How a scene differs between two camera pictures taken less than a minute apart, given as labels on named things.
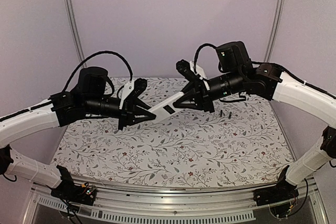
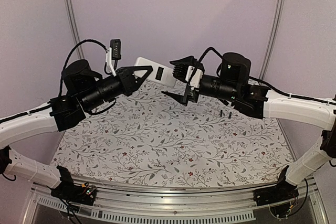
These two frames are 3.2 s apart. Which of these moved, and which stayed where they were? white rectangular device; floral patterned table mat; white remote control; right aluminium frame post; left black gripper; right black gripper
Moved: right black gripper; white remote control; left black gripper; white rectangular device
Stayed: right aluminium frame post; floral patterned table mat
